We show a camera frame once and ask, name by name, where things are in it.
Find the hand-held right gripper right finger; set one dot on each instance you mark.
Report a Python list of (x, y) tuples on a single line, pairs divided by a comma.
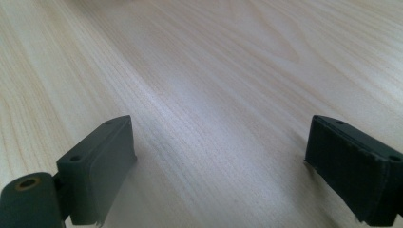
[(351, 167)]

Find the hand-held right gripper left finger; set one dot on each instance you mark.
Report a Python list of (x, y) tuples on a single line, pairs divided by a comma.
[(95, 172)]

